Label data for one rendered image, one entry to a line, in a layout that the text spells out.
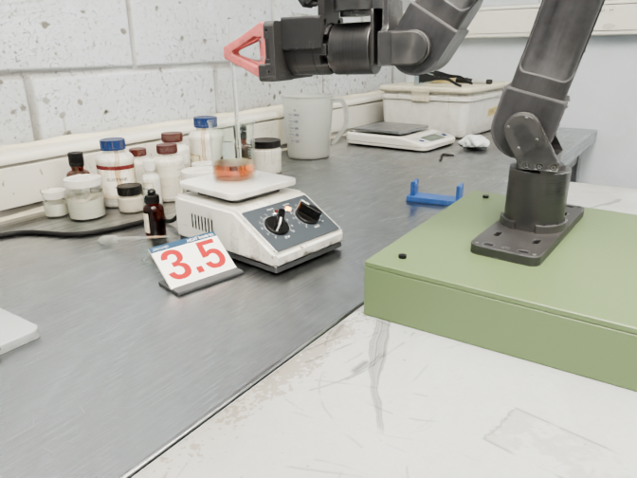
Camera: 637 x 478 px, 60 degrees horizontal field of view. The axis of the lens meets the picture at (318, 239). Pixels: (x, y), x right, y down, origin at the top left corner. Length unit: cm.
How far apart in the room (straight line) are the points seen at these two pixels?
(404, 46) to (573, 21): 16
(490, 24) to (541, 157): 144
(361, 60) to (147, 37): 67
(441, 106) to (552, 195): 111
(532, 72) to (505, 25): 141
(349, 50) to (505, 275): 30
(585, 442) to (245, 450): 23
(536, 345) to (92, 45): 92
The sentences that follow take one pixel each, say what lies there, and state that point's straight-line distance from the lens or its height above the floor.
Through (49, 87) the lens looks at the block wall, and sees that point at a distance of 110.
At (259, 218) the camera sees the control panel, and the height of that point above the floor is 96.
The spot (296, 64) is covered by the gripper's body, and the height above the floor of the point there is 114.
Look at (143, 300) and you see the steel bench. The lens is 64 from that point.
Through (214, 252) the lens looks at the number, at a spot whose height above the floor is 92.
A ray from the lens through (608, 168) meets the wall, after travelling 202.
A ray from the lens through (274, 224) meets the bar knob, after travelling 68.
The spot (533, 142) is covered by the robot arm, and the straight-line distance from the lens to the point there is 59.
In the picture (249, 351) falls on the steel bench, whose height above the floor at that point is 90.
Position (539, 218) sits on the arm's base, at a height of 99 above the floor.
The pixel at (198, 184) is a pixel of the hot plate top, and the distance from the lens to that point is 76.
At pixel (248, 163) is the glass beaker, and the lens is 75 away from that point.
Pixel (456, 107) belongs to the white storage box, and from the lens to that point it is 168.
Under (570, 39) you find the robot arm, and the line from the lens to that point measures 61.
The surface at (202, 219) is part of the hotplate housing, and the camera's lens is 75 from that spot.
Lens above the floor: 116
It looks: 19 degrees down
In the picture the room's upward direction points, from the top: 1 degrees counter-clockwise
